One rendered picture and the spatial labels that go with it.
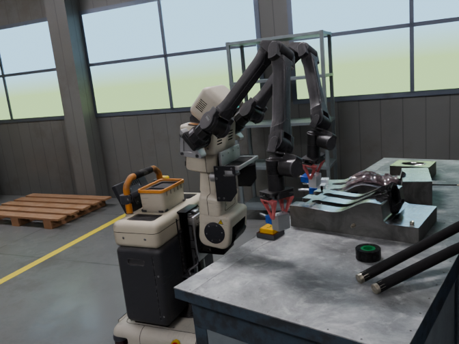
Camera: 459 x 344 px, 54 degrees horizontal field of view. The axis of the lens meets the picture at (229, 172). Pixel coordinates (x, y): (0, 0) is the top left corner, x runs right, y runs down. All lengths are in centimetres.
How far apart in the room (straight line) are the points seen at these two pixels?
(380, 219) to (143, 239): 104
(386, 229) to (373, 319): 54
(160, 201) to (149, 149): 339
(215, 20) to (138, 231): 328
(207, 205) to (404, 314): 108
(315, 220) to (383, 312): 64
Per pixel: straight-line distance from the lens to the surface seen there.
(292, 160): 142
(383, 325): 121
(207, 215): 207
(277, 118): 153
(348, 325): 120
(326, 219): 178
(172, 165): 541
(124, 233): 214
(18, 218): 554
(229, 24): 491
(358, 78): 455
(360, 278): 138
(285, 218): 152
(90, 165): 583
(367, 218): 171
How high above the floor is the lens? 143
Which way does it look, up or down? 12 degrees down
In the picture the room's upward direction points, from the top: 6 degrees counter-clockwise
